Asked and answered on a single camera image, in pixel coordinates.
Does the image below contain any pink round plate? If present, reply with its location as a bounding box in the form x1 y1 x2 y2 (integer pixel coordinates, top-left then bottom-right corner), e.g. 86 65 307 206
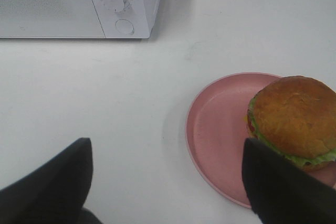
185 73 335 207

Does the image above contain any white lower timer knob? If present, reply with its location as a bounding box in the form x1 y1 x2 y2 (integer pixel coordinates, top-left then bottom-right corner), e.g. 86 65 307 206
103 0 128 13

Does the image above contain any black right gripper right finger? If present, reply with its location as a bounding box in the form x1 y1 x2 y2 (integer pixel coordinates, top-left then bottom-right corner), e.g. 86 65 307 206
241 138 335 223

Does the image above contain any white microwave door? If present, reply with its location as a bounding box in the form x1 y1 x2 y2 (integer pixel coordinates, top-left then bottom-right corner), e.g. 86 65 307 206
1 0 104 38

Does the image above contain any round white door release button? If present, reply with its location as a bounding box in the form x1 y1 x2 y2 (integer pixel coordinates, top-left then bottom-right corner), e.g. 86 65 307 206
115 19 134 35

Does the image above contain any burger with lettuce and tomato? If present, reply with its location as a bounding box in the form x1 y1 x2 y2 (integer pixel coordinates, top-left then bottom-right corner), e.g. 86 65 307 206
247 76 335 171

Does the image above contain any white microwave oven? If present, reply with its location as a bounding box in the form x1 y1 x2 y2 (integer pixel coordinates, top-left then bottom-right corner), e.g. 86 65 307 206
1 0 160 38

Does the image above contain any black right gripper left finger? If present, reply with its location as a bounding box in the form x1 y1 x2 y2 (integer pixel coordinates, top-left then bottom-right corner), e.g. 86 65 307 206
1 138 101 223

